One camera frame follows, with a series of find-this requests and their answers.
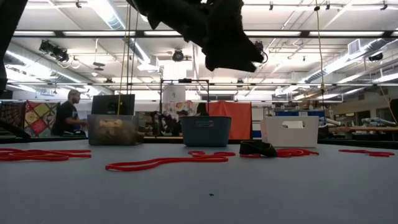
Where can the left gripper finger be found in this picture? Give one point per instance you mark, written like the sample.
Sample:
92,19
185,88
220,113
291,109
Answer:
236,37
227,65

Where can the wide short black band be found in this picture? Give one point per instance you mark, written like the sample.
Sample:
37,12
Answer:
258,148

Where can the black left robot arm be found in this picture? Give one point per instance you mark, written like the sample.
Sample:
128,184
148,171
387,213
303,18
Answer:
9,31

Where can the orange hanging cloth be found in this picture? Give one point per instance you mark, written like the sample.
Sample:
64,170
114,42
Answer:
239,118

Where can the floral cloth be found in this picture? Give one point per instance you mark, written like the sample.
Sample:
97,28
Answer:
183,109

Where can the black overhead light bar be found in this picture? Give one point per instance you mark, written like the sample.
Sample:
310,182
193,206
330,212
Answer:
304,33

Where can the teal plastic basket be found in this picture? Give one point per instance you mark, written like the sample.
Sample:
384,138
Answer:
202,133

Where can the blue board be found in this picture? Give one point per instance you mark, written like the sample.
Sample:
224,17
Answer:
289,114

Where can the black monitor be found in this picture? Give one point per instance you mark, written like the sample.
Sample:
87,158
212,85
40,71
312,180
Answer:
124,104

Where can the white plastic basket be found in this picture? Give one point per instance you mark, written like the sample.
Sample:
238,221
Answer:
306,137

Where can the translucent grey basket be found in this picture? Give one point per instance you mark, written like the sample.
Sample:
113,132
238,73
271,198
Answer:
93,137

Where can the person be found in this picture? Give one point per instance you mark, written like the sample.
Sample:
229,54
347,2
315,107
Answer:
66,115

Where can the wooden workbench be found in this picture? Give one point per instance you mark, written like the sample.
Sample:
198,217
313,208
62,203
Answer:
367,128

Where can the pale blue bundle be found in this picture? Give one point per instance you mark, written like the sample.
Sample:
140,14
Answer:
377,121

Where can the colourful patchwork quilt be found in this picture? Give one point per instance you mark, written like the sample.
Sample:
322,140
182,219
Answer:
40,118

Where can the dark patterned cloth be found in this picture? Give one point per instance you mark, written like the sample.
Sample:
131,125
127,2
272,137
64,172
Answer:
12,113

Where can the black ceiling camera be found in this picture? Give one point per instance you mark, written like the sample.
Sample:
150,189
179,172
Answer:
265,56
178,56
53,49
375,57

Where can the black stand frame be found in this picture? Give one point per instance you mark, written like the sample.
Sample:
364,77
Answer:
160,105

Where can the black horizontal rail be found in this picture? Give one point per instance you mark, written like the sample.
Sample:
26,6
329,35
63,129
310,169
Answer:
93,83

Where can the white wall vent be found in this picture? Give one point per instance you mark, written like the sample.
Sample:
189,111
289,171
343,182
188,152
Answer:
354,46

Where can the black table frame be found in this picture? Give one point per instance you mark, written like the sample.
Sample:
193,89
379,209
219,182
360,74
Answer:
46,140

